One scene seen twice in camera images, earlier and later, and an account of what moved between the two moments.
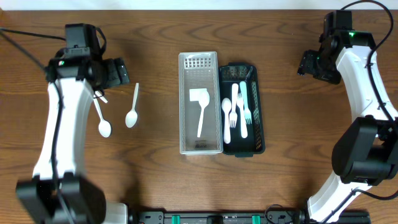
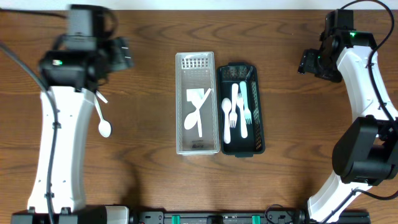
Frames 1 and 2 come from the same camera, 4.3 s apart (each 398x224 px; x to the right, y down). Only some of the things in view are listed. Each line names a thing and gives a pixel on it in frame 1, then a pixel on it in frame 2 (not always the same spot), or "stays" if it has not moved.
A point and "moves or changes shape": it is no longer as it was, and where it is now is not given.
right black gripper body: x=321 y=68 stays
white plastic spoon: x=132 y=117 to x=191 y=119
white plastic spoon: x=204 y=101 moves or changes shape
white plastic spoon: x=104 y=126 stays
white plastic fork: x=247 y=112 stays
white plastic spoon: x=226 y=106 stays
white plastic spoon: x=98 y=93 stays
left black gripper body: x=107 y=74 to x=112 y=56
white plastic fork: x=243 y=120 stays
